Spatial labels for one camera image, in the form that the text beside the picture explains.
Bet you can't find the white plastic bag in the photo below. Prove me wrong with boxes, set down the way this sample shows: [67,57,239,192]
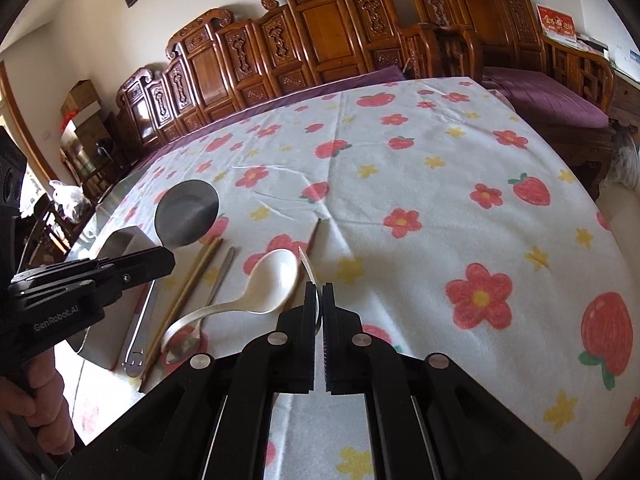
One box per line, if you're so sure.
[48,180,92,224]

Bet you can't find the strawberry flower printed tablecloth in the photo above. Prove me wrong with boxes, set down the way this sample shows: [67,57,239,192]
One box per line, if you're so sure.
[20,76,640,480]

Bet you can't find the long carved wooden sofa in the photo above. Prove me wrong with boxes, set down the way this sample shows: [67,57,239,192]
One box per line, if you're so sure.
[115,0,441,161]

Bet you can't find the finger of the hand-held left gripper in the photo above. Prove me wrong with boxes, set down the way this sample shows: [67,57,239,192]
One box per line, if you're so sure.
[7,246,177,311]

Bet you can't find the light bamboo chopstick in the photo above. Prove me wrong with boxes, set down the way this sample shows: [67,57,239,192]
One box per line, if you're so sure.
[150,239,225,361]
[140,236,223,393]

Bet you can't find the purple armchair cushion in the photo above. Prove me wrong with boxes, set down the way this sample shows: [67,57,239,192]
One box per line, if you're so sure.
[481,66,610,129]

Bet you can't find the small steel spoon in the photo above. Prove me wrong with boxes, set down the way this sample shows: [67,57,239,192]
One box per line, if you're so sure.
[164,246,237,365]

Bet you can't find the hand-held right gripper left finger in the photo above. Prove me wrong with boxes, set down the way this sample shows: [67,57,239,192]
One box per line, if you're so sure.
[52,282,321,480]

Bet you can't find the person's left hand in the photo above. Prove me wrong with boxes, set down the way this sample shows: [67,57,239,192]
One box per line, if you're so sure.
[0,350,77,463]

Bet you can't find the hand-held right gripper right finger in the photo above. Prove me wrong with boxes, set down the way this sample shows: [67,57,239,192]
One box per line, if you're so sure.
[322,282,583,480]

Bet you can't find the red desk calendar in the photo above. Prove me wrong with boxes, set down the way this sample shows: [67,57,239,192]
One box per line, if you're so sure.
[536,4,579,44]

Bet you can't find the large steel ladle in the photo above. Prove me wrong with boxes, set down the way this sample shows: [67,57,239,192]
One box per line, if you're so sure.
[120,180,221,378]

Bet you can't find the carved wooden armchair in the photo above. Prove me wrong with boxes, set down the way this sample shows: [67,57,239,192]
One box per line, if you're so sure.
[407,0,617,133]

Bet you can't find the stainless steel utensil container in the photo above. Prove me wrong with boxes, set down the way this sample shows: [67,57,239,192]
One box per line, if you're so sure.
[65,226,163,372]

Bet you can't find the thin white spoon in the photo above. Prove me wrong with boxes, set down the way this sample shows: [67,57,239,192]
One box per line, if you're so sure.
[298,246,321,336]

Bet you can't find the white fluffy object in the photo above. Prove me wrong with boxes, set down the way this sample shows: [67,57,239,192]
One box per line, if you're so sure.
[606,129,640,187]

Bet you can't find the dark brown wooden chopstick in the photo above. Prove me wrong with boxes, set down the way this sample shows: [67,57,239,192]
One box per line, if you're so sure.
[282,217,322,311]

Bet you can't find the white ceramic soup spoon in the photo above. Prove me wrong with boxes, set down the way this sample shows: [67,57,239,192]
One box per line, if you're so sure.
[161,249,299,353]

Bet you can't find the stack of papers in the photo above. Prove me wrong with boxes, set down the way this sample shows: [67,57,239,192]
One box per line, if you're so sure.
[575,32,612,60]

